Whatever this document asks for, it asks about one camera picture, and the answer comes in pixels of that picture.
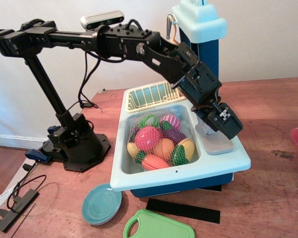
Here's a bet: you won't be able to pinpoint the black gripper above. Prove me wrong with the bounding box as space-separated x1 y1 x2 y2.
171 60 243 139

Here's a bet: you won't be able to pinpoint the grey toy faucet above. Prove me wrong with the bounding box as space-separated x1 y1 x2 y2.
195 118 233 155

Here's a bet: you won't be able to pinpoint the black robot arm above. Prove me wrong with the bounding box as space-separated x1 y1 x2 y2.
0 19 243 172

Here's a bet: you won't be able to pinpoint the cream dish rack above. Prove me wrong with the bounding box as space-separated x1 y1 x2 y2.
126 81 186 113

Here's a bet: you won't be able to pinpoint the net bag of toy food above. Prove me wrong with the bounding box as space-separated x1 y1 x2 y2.
126 109 196 171

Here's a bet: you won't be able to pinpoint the toy kitchen sink unit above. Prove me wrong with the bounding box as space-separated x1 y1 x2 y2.
110 0 250 197

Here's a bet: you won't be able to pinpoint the black velcro strip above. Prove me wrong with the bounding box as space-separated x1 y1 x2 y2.
146 198 221 224

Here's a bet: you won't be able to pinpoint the hanging toy utensils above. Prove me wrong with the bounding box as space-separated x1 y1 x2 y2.
166 14 179 46

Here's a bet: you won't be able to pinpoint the green cutting board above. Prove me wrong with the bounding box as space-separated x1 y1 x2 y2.
123 209 195 238

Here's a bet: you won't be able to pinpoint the teal plate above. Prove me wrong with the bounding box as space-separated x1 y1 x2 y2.
81 183 122 226

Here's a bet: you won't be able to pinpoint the blue clamp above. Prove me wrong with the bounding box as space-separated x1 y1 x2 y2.
25 149 51 164

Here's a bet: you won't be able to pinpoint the black usb hub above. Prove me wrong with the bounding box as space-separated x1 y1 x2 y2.
0 189 39 233

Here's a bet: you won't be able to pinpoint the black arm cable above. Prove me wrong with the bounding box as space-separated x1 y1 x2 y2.
67 52 110 110

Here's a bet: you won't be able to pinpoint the grey depth camera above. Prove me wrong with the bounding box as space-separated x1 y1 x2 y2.
80 10 125 31

